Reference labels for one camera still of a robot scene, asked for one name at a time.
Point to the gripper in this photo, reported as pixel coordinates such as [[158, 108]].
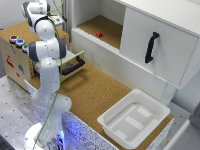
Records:
[[59, 20]]

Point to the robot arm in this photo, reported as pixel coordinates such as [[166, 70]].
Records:
[[48, 71]]

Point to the wooden drawer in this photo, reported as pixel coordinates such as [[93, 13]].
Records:
[[71, 60]]

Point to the pink block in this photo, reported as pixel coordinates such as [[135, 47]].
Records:
[[99, 33]]

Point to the wooden drawer box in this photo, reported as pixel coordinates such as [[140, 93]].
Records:
[[15, 66]]

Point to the green button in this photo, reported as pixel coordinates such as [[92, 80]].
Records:
[[25, 48]]

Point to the blue button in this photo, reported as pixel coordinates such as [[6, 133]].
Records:
[[20, 42]]

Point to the red button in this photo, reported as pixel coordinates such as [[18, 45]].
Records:
[[13, 39]]

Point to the white cabinet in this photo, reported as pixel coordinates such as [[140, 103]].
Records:
[[110, 60]]

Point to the white sliding door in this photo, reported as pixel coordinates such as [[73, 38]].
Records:
[[166, 50]]

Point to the white plastic box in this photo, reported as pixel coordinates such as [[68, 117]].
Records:
[[133, 118]]

